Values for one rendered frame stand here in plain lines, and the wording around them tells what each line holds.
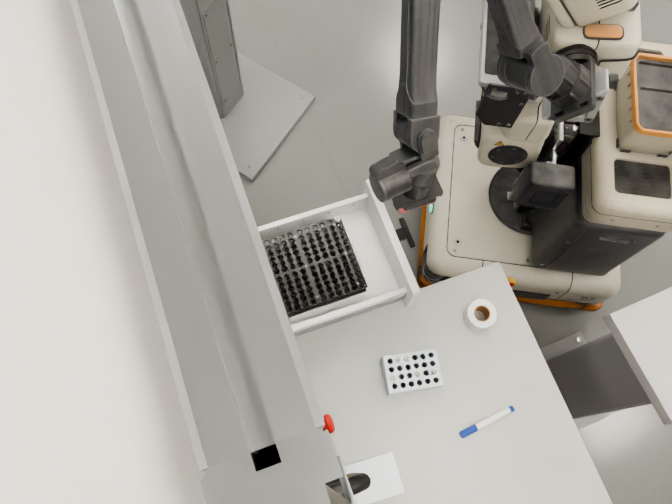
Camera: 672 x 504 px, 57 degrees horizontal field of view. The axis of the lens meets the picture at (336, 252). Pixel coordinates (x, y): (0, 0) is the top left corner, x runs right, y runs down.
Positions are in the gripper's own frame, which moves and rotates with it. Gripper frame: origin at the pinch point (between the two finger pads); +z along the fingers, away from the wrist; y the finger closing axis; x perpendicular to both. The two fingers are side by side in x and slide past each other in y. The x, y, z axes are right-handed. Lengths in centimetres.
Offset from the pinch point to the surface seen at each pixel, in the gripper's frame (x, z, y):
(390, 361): 26.5, 23.3, 11.1
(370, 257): 3.3, 16.2, 7.8
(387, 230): 1.4, 7.0, 4.1
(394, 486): 52, 23, 20
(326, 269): 4.6, 10.0, 19.4
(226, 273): 37, -98, 39
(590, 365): 43, 54, -49
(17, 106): 27, -96, 45
